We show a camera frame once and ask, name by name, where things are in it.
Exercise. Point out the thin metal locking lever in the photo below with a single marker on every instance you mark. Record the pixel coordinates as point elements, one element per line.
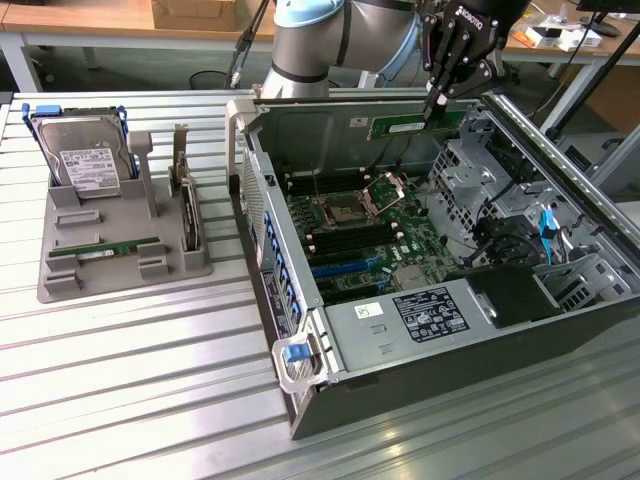
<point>317,185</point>

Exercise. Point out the brown cardboard box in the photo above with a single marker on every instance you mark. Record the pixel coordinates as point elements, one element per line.
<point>200,15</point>

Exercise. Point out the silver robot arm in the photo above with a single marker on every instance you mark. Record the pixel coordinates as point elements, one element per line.
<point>310,55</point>

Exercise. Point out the CPU socket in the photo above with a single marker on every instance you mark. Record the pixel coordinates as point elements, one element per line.
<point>345,212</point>

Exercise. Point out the green RAM stick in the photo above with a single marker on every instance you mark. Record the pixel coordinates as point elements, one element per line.
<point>132,244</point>
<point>400,125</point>

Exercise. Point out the graphics card with bracket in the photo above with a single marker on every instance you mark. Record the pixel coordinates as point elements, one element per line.
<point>189,220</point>

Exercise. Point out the wooden desk white frame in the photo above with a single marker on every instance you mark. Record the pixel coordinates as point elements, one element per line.
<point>530,51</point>
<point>75,20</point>

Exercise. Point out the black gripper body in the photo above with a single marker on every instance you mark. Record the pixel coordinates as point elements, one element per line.
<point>480,20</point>

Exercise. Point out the blue expansion slot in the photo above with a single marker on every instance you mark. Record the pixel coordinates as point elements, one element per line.
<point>340,270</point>

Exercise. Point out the grey equipment cabinet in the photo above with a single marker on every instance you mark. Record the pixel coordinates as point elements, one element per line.
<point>622,172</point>

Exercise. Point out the green motherboard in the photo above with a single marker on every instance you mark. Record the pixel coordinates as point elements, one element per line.
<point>420,235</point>

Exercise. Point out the open black PC case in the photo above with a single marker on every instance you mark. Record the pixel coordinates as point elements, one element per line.
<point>450,370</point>

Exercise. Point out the black monitor stand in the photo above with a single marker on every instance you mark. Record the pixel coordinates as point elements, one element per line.
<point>605,27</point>

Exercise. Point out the grey power supply unit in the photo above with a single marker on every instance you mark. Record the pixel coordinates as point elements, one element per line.
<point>380,345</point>

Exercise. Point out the metal disk bay bracket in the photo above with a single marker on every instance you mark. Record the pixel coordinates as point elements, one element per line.
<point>585,280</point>

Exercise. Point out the black plastic air shroud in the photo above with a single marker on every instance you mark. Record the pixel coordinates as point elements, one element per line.
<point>510,295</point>

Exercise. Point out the grey parts rack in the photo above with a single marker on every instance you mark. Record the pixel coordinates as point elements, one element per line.
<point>125,225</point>

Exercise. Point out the metal socket cover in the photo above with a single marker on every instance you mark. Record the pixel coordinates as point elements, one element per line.
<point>398,184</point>

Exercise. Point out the black tripod pole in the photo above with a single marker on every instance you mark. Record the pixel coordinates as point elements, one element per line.
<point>595,82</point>

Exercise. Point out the black expansion slot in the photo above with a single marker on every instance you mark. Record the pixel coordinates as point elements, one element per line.
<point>350,286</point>
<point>332,259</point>

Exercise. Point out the perforated metal disk bay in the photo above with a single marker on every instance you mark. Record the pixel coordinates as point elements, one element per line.
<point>452,215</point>

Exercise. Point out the hard disk blue rails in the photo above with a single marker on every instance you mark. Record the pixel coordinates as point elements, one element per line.
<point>85,150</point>

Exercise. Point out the blue case latch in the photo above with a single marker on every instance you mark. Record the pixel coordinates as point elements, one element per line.
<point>294,352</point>

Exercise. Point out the grey chipset heatsink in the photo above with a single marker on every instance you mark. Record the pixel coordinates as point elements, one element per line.
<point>410,277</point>

